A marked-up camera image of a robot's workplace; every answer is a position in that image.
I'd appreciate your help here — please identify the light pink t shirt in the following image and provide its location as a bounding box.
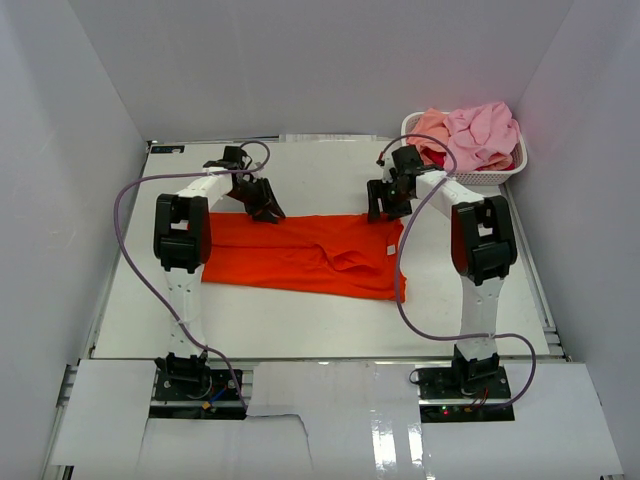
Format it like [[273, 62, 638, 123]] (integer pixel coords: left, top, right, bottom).
[[445, 102, 520, 173]]

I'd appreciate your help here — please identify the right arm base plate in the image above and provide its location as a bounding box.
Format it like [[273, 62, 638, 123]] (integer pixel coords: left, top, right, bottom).
[[409, 366, 515, 424]]

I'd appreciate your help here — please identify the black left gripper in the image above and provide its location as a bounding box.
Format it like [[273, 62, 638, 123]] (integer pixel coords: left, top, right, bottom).
[[225, 178, 283, 225]]

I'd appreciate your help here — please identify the orange t shirt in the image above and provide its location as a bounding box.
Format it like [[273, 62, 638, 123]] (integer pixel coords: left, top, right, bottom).
[[202, 213, 406, 301]]

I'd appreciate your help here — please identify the white perforated laundry basket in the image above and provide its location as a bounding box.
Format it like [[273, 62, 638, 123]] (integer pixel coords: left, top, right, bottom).
[[401, 111, 528, 186]]

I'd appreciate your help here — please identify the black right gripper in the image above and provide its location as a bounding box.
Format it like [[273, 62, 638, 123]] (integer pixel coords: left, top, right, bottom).
[[367, 178, 414, 224]]

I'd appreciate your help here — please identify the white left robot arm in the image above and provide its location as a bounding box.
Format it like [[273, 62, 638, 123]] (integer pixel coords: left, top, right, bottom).
[[153, 140, 285, 399]]

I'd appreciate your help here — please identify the magenta t shirt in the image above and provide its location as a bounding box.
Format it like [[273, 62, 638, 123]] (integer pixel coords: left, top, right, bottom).
[[421, 148, 446, 168]]

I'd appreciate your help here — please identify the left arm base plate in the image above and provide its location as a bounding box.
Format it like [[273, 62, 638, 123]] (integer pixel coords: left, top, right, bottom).
[[149, 369, 246, 421]]

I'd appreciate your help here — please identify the black table label sticker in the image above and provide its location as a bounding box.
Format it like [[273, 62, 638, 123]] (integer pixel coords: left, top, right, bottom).
[[150, 145, 185, 154]]

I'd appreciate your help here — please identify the peach t shirt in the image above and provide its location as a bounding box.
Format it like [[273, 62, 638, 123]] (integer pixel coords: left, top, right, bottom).
[[404, 108, 450, 153]]

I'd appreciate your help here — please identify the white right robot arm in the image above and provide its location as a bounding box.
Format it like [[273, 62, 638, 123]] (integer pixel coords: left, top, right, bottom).
[[367, 145, 517, 399]]

